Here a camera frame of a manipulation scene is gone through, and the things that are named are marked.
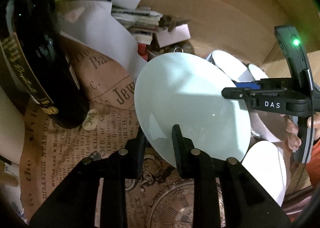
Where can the person's right hand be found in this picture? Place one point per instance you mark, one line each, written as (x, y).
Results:
(292, 135)

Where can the white plate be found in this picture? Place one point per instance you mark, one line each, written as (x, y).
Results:
(265, 173)

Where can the stack of magazines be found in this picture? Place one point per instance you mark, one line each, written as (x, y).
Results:
(140, 22)

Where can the dark wine bottle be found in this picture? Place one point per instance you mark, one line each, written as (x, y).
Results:
(50, 55)

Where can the pink box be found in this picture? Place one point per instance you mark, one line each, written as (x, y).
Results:
(175, 34)

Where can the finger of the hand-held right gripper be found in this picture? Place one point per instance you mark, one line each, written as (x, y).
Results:
(237, 93)
(246, 84)

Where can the mint green plate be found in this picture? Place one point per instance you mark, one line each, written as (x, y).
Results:
(190, 97)

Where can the newspaper print tablecloth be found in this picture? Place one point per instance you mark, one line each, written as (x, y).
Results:
(75, 147)

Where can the white paper sheet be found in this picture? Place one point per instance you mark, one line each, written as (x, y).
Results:
(100, 30)

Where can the red packet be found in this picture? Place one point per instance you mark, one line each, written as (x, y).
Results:
(142, 49)

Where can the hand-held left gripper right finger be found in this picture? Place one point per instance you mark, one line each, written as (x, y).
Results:
(178, 147)

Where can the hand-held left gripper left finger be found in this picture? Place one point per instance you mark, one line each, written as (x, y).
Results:
(138, 157)

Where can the small trinket dish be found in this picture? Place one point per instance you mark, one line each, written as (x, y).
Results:
(162, 49)

